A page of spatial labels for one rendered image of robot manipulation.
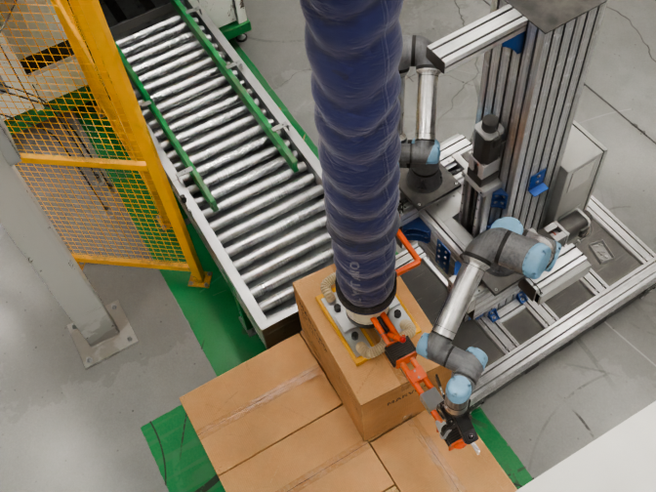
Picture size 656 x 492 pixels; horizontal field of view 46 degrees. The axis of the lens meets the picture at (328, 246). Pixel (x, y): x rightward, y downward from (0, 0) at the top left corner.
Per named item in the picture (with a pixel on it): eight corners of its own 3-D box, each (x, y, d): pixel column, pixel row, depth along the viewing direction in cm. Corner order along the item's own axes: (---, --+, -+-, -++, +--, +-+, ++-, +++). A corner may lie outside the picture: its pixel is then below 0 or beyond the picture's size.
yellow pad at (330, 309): (314, 299, 312) (313, 293, 307) (337, 288, 314) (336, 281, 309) (356, 366, 294) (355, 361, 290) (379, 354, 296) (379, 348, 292)
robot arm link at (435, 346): (475, 213, 248) (411, 351, 245) (508, 225, 245) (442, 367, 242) (479, 221, 259) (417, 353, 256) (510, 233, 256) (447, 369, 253)
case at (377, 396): (301, 327, 350) (291, 282, 316) (379, 290, 358) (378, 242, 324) (363, 441, 319) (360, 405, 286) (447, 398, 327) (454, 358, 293)
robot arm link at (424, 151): (444, 40, 300) (437, 166, 299) (416, 39, 301) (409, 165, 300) (445, 31, 288) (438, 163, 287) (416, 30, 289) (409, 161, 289)
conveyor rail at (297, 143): (188, 17, 493) (182, -8, 477) (195, 14, 494) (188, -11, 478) (383, 281, 376) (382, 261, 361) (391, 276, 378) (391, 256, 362)
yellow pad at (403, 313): (356, 278, 315) (355, 271, 311) (378, 267, 318) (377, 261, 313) (399, 344, 298) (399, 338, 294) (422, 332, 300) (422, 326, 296)
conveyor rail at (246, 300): (93, 57, 478) (82, 33, 462) (101, 54, 479) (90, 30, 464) (265, 346, 362) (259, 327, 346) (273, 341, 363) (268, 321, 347)
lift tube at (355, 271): (325, 280, 291) (299, 81, 204) (375, 254, 296) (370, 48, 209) (356, 325, 280) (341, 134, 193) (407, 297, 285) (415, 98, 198)
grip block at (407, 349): (383, 351, 286) (383, 345, 281) (406, 340, 288) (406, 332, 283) (394, 370, 282) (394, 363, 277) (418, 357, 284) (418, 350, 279)
